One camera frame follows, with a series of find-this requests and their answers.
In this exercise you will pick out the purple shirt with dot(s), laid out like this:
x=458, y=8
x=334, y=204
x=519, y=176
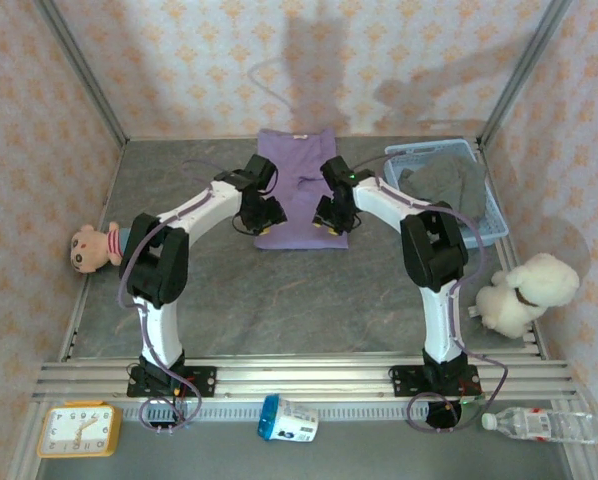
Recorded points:
x=299, y=160

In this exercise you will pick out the grey knit garment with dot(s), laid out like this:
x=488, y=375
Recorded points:
x=449, y=185

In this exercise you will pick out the light blue plastic basket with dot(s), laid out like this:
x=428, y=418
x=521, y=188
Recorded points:
x=489, y=230

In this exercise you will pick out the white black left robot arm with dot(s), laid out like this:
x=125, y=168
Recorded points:
x=199, y=210

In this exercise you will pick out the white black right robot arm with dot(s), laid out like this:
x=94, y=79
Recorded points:
x=439, y=320

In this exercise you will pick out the cartoon boy plush doll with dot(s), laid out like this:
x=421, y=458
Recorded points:
x=86, y=247

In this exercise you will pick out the blue white plastic cup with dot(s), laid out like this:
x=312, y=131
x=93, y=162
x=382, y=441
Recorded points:
x=291, y=419

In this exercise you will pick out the white plush bear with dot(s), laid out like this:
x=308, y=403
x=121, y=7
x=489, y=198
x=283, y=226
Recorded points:
x=539, y=285

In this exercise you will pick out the yellow alarm clock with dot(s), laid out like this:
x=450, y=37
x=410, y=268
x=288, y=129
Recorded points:
x=76, y=430

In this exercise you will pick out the clear plastic water bottle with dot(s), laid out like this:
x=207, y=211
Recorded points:
x=539, y=425

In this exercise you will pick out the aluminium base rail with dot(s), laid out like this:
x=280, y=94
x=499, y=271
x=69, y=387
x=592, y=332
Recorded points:
x=304, y=375

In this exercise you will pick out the aluminium frame post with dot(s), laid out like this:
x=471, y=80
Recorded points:
x=521, y=75
x=83, y=75

